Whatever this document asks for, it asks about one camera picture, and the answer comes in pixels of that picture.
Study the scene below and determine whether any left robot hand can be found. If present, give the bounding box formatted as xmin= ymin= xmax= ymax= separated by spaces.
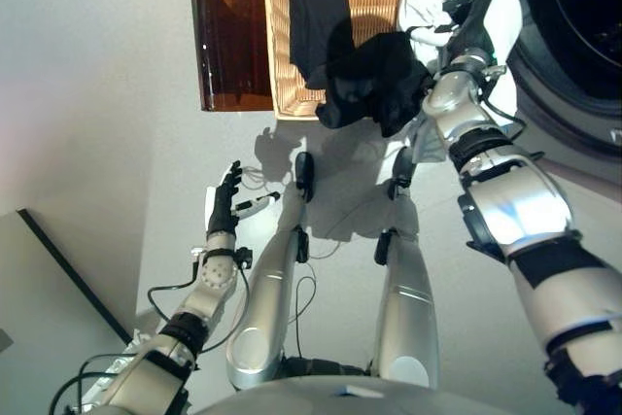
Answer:
xmin=206 ymin=159 xmax=282 ymax=236

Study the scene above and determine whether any flat black garment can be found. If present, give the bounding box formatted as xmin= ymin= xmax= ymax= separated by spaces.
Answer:
xmin=289 ymin=0 xmax=354 ymax=81

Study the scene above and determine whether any dark grey washing machine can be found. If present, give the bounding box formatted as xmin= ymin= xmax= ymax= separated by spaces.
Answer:
xmin=490 ymin=0 xmax=622 ymax=178

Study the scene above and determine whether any rectangular wicker laundry basket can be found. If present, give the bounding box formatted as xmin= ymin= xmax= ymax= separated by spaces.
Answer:
xmin=261 ymin=0 xmax=496 ymax=121

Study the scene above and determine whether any silver robot torso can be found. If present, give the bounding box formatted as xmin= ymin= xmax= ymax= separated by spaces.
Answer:
xmin=193 ymin=370 xmax=560 ymax=415

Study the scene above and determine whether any silver robot leg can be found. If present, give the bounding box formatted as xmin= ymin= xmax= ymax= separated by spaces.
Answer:
xmin=225 ymin=152 xmax=315 ymax=392
xmin=371 ymin=147 xmax=441 ymax=390

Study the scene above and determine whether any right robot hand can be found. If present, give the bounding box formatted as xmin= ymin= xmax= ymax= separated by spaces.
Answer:
xmin=410 ymin=0 xmax=524 ymax=66

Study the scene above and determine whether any thin white floor cable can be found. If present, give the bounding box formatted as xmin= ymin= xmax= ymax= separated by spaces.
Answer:
xmin=239 ymin=165 xmax=274 ymax=191

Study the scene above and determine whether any fuzzy black garment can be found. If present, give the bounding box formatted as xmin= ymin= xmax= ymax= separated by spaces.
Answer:
xmin=306 ymin=31 xmax=433 ymax=139

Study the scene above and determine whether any silver left robot leg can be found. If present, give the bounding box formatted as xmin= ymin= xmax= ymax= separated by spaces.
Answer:
xmin=225 ymin=152 xmax=315 ymax=392

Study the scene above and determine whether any brown glossy side table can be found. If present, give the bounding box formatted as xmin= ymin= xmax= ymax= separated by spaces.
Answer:
xmin=188 ymin=0 xmax=274 ymax=113

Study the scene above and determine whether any silver right robot leg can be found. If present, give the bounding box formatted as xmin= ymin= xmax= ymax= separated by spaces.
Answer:
xmin=371 ymin=147 xmax=441 ymax=390

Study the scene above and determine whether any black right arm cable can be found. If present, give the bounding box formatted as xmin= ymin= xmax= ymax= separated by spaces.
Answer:
xmin=478 ymin=64 xmax=545 ymax=158

